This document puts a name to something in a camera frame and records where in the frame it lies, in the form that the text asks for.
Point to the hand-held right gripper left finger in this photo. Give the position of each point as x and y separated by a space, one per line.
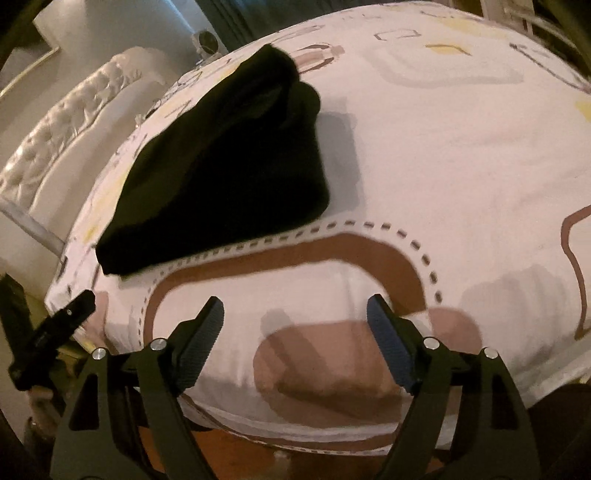
203 341

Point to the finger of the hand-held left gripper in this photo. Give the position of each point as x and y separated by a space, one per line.
71 311

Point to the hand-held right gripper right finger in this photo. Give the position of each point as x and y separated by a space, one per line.
392 344

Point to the black pants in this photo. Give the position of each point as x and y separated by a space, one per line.
221 161

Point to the person's left hand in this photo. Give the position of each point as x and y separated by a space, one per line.
44 401

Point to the printed bed sheet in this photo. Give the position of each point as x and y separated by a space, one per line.
461 161

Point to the dark blue curtain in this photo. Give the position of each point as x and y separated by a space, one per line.
258 18

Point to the pale bedside furniture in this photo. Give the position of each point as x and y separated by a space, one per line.
531 18

